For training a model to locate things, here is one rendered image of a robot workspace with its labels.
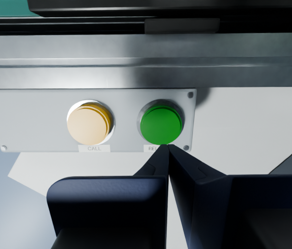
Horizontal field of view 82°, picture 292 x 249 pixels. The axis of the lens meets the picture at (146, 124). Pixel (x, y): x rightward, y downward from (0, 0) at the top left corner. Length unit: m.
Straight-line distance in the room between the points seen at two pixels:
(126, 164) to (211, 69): 0.22
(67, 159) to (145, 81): 0.23
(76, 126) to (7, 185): 1.70
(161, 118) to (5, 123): 0.16
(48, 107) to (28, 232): 2.00
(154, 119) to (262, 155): 0.25
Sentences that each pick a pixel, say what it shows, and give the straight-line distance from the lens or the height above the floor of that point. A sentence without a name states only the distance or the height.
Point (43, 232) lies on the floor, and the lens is 2.08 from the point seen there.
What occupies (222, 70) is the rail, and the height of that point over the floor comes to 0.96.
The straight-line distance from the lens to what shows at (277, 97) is 0.33.
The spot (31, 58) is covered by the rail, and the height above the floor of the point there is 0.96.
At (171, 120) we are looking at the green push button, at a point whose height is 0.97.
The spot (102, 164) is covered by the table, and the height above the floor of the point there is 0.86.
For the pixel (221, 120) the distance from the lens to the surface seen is 0.30.
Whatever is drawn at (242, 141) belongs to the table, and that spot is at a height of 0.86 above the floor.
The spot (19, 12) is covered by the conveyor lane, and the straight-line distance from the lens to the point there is 0.21.
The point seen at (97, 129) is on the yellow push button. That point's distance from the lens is 0.17.
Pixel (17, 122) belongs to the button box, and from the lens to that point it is 0.22.
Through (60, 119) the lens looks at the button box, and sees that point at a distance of 0.19.
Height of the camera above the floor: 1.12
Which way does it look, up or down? 70 degrees down
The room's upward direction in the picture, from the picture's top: 178 degrees counter-clockwise
